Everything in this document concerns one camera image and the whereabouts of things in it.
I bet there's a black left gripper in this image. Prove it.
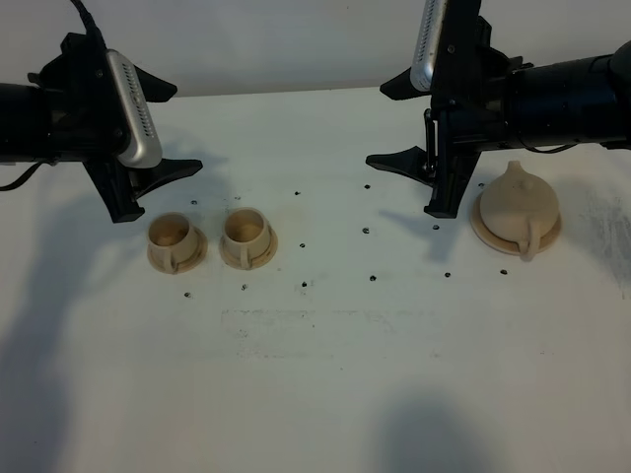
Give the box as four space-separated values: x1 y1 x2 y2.
28 33 203 223

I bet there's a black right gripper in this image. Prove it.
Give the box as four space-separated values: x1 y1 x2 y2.
366 1 532 218

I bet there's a beige teapot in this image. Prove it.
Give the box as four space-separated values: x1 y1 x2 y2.
480 161 561 261

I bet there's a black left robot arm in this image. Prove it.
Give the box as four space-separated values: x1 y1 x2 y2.
1 33 203 223

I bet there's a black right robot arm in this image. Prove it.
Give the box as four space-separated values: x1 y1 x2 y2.
366 1 630 219

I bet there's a beige round teapot coaster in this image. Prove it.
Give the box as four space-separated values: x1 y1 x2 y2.
469 195 563 260

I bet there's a left beige teacup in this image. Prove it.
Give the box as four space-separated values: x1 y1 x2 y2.
147 213 208 275

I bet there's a beige teacup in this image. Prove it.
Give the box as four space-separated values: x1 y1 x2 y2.
219 208 278 270
147 213 208 275

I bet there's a right beige teacup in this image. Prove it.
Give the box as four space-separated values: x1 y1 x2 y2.
219 208 278 270

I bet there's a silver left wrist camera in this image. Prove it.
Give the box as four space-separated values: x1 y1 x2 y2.
106 49 163 169

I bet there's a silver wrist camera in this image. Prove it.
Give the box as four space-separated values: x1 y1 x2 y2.
106 49 163 169
410 0 448 93

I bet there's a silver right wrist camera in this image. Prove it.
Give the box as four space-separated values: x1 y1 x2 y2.
410 0 448 93

